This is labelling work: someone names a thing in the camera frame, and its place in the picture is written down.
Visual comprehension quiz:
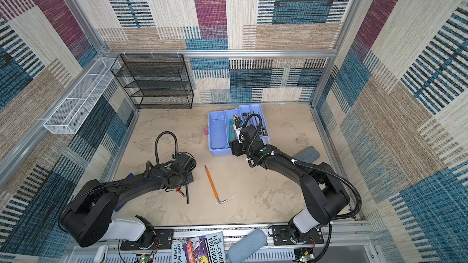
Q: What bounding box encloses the blue white plastic toolbox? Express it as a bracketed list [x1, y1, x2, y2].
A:
[208, 104, 271, 157]

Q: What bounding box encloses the black hex key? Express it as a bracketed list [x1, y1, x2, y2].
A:
[185, 184, 190, 204]

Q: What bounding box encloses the orange handled hex key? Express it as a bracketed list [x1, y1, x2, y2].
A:
[204, 165, 228, 205]

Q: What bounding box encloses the red handled hex key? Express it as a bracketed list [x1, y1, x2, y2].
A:
[175, 188, 186, 198]

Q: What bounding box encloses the teal utility knife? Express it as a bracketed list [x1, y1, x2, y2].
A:
[229, 119, 236, 142]

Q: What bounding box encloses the yellow black utility knife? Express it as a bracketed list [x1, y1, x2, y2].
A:
[233, 115, 243, 129]

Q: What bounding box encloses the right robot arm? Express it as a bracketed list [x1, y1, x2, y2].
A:
[229, 140, 362, 244]

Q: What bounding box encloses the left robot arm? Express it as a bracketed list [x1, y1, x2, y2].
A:
[58, 152, 196, 247]

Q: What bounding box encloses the blue tape dispenser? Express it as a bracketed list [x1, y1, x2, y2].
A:
[114, 173, 134, 212]

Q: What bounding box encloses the grey sponge block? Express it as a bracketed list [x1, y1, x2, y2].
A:
[294, 146, 321, 164]

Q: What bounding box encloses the colourful children's book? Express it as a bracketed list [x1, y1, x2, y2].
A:
[171, 232, 227, 263]

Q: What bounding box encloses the grey foam roller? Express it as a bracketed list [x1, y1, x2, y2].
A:
[227, 229, 267, 263]

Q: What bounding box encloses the black mesh shelf rack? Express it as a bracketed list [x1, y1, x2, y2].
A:
[110, 54, 194, 110]

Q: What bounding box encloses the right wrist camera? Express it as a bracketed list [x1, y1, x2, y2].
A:
[236, 125, 262, 146]

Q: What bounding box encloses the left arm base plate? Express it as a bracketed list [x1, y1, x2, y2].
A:
[120, 228, 174, 251]

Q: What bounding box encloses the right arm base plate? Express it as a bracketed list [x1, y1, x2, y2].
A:
[267, 225, 325, 245]

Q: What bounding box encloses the white wire mesh basket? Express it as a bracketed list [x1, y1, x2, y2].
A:
[44, 57, 116, 135]

